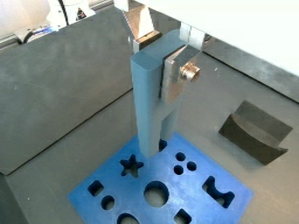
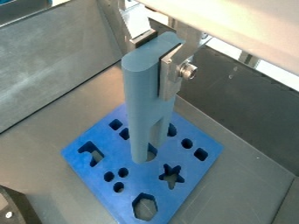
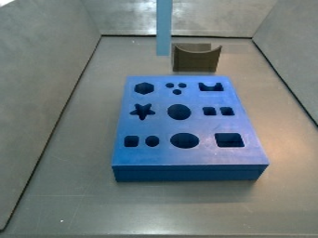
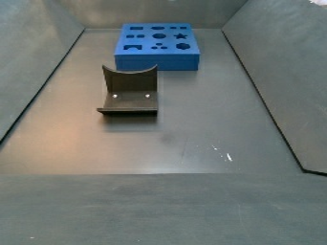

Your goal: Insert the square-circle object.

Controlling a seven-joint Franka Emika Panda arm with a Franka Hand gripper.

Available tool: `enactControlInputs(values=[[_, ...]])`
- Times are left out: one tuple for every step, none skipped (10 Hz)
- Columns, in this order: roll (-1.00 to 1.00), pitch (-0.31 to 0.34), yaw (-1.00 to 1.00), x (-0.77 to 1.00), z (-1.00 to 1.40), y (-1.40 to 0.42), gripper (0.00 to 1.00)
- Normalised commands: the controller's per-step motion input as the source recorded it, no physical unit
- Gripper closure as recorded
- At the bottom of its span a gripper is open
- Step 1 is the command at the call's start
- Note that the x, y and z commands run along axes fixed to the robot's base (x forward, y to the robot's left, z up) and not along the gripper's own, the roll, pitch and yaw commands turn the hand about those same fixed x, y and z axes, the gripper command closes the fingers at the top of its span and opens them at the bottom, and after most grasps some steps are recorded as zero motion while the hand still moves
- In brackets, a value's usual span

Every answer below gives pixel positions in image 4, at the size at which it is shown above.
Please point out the black curved holder stand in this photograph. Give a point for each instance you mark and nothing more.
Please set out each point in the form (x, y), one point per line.
(131, 86)

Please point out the blue shape sorter block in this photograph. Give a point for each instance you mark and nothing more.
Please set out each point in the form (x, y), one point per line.
(156, 44)

